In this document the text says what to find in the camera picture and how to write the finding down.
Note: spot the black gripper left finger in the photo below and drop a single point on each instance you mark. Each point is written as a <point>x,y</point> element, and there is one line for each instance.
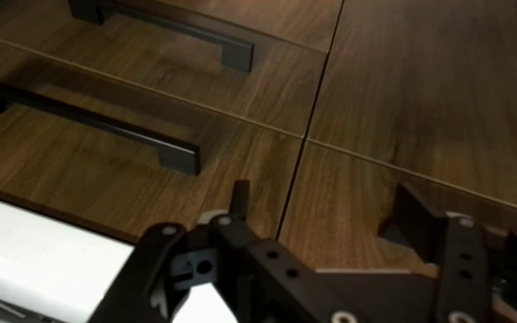
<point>158,275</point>

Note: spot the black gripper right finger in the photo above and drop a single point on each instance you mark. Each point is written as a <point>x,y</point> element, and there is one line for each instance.
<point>454,244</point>

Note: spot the dark wood base cabinets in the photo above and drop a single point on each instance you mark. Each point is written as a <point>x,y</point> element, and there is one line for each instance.
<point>377,92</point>

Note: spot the black upper drawer handle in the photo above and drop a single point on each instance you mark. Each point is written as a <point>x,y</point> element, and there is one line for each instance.
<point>235,52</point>

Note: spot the black drawer handle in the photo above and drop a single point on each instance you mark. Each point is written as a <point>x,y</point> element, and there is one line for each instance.
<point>172,153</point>
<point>235,52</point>

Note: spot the black lower drawer handle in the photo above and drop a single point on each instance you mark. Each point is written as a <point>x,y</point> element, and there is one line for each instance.
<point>172,153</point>

